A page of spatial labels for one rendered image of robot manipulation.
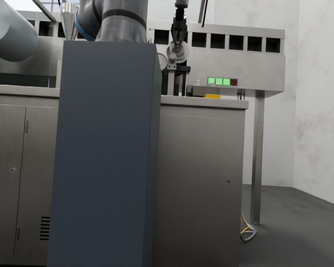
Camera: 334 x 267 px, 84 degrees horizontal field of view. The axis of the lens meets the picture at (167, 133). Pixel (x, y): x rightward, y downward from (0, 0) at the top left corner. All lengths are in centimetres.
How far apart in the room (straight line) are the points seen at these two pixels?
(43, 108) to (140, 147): 71
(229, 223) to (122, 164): 70
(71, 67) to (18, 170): 71
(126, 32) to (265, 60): 144
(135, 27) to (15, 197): 90
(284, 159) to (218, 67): 257
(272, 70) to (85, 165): 162
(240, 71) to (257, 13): 267
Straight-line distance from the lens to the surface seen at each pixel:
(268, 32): 191
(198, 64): 160
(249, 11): 425
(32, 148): 104
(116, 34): 49
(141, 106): 39
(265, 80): 174
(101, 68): 44
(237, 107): 91
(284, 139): 381
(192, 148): 87
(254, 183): 186
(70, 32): 151
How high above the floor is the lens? 70
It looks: 2 degrees up
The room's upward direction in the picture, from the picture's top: 3 degrees clockwise
